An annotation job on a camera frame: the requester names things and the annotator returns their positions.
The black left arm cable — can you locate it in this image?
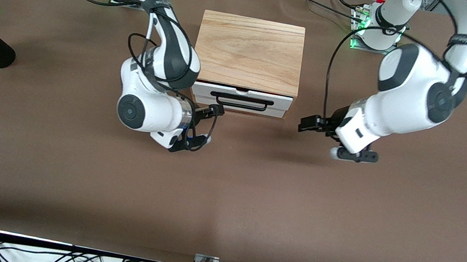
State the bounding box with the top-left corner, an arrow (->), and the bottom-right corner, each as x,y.
319,0 -> 467,143

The light wooden drawer cabinet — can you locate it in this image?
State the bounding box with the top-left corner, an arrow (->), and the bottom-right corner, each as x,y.
185,9 -> 309,122

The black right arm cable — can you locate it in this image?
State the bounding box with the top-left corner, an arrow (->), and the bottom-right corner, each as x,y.
16,0 -> 237,154

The short black table cable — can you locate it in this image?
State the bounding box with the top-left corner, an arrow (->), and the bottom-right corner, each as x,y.
326,0 -> 368,12

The wooden drawer white front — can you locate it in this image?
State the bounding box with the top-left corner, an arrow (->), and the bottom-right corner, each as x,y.
189,80 -> 294,121

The long black table cable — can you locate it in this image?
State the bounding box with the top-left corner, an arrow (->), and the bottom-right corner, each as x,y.
288,0 -> 367,23

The brown table cover sheet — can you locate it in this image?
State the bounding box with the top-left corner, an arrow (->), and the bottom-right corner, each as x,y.
0,0 -> 467,262

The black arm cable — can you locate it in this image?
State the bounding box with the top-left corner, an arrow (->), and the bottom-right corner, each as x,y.
319,0 -> 467,143
16,0 -> 237,154

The black metal drawer handle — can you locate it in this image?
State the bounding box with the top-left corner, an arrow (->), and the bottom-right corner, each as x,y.
209,91 -> 275,114

